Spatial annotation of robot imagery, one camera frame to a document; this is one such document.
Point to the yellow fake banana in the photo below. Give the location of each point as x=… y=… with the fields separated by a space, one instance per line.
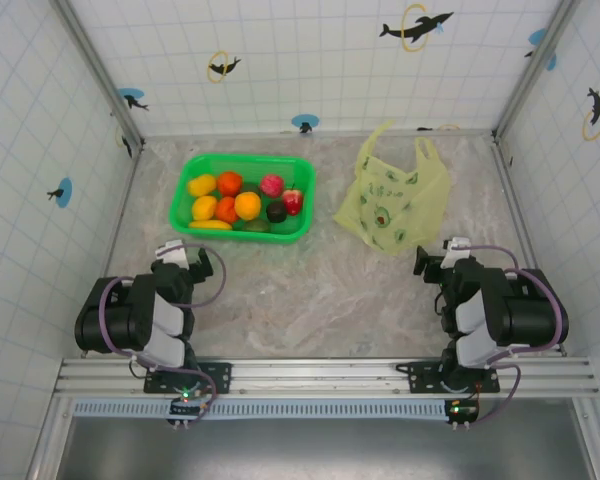
x=210 y=225

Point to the green fake avocado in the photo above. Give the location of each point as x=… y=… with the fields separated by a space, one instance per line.
x=256 y=226

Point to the yellow avocado print plastic bag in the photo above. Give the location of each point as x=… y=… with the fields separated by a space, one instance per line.
x=405 y=200

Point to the fake orange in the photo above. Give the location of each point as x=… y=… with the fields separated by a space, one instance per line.
x=248 y=205

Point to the yellow fake lemon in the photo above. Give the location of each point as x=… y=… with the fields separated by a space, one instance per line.
x=201 y=185

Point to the green plastic basket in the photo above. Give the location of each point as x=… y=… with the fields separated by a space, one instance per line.
x=280 y=235

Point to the orange-red fake persimmon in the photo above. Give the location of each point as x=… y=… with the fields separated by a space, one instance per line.
x=229 y=183

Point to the dark brown fake fruit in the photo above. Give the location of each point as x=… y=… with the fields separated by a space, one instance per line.
x=276 y=212

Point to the red fake apple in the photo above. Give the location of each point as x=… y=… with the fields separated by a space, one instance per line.
x=293 y=201

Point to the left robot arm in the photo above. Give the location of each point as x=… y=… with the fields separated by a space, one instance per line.
x=115 y=325

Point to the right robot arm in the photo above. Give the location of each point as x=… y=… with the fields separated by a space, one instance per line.
x=525 y=320

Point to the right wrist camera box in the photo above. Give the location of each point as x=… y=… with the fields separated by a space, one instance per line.
x=457 y=251

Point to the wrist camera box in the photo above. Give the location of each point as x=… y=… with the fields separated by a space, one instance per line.
x=172 y=252
x=457 y=251

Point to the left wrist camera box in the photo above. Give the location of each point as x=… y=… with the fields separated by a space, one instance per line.
x=172 y=252

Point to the aluminium side rail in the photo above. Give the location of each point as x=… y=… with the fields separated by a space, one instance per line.
x=522 y=220
x=121 y=220

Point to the blue seal wall sticker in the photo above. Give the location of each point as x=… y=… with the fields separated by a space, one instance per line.
x=60 y=192

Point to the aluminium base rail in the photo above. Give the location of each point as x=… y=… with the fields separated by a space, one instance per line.
x=330 y=375

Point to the blue penguin wall sticker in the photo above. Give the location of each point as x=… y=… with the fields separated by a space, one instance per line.
x=305 y=122

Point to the blue shark wall sticker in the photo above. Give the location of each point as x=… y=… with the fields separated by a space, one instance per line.
x=130 y=97

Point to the aluminium frame post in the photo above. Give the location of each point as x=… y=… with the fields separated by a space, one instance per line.
x=100 y=70
x=519 y=100

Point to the blue corner wall sticker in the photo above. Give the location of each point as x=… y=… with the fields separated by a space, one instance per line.
x=537 y=36

